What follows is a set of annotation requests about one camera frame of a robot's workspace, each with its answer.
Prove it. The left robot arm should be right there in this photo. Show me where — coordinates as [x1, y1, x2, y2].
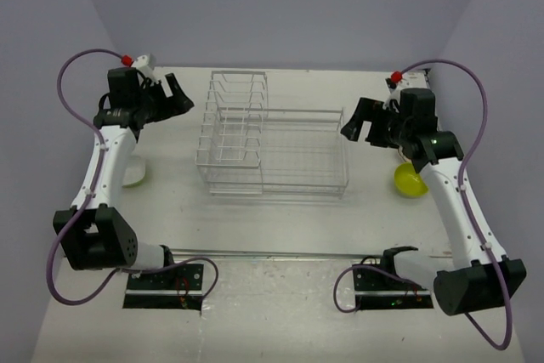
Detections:
[53, 67, 194, 289]

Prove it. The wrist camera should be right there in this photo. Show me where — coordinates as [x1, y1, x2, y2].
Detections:
[386, 71, 410, 101]
[121, 54, 161, 83]

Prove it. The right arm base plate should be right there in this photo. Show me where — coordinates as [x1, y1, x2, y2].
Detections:
[353, 269, 433, 310]

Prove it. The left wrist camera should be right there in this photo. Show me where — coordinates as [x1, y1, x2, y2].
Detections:
[121, 54, 161, 83]

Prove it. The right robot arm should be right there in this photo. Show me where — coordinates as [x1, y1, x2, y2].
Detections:
[341, 88, 526, 316]

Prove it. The lime green bowl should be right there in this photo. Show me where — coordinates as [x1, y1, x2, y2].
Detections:
[394, 162, 428, 198]

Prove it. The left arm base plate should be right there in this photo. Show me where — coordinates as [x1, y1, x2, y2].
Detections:
[122, 264, 204, 311]

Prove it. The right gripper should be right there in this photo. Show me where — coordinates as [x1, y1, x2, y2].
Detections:
[342, 97, 411, 150]

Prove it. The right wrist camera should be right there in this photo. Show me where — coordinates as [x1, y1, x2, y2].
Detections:
[386, 71, 410, 101]

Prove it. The green bowl white inside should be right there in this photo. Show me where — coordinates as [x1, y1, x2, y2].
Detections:
[122, 156, 146, 188]

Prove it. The white wire dish rack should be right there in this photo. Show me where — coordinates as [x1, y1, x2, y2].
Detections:
[195, 70, 349, 197]

